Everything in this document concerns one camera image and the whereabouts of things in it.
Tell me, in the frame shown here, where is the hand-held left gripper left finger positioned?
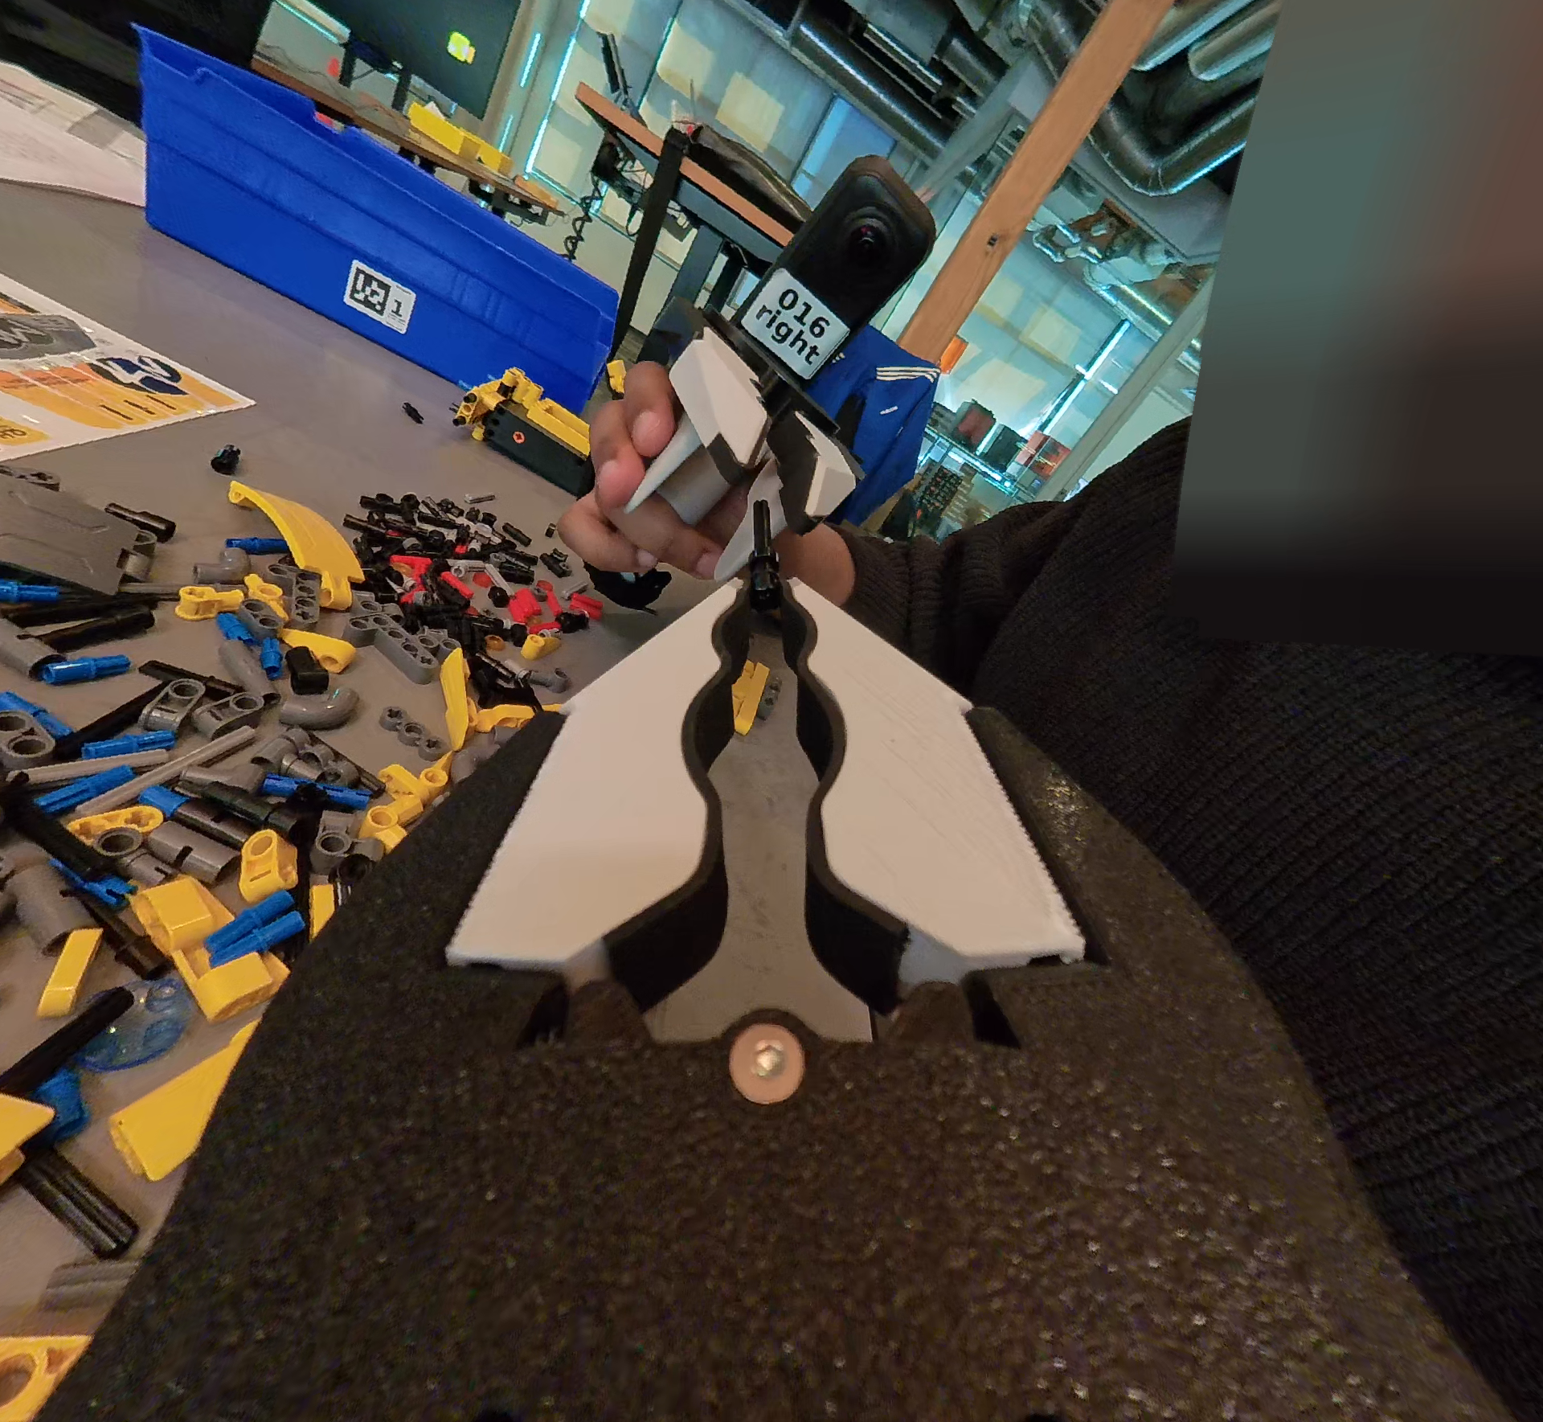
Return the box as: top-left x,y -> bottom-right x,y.
445,577 -> 756,1016

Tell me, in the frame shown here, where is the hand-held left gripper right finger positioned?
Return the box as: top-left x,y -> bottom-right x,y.
771,577 -> 1098,1020

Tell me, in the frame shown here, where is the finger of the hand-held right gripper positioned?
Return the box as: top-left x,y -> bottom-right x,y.
760,409 -> 868,538
667,332 -> 779,488

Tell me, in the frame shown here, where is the black axle pin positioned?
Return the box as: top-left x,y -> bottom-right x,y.
744,496 -> 785,614

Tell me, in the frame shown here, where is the person's right forearm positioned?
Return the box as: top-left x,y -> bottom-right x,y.
833,417 -> 1208,747

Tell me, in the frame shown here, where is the person's right hand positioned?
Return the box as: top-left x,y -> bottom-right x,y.
557,361 -> 740,610

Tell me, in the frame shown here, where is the blue jacket with white stripes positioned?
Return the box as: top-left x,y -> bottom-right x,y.
843,330 -> 943,538

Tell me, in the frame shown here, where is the wooden desk with black legs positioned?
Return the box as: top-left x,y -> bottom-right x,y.
576,79 -> 849,363

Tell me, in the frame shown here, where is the yellow black assembled model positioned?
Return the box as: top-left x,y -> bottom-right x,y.
455,365 -> 607,490

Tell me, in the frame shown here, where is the wooden beam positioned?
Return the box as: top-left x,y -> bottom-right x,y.
897,0 -> 1318,363

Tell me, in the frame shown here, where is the pile of black red pieces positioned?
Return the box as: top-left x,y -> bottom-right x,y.
348,490 -> 607,664

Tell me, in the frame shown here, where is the long background table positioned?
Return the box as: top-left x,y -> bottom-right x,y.
252,57 -> 569,231

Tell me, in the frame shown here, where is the yellow curved panel piece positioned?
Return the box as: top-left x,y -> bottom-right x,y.
229,479 -> 366,612

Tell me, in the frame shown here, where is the person's dark knit sweater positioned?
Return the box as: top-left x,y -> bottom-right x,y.
965,625 -> 1543,1422

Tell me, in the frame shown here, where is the pile of yellow blue grey pieces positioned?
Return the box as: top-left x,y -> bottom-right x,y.
0,463 -> 574,1392

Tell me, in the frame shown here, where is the blue plastic bin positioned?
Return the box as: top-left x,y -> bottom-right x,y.
132,23 -> 625,388

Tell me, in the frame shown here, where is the grey curved panel piece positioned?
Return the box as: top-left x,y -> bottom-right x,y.
0,467 -> 161,593

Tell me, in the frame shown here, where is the printed instruction sheet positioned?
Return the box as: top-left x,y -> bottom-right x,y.
0,272 -> 260,459

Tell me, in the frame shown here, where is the white paper sheet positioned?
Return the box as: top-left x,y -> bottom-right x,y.
0,59 -> 153,208

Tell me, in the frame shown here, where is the metal ventilation duct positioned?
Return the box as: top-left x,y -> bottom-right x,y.
1011,0 -> 1258,196

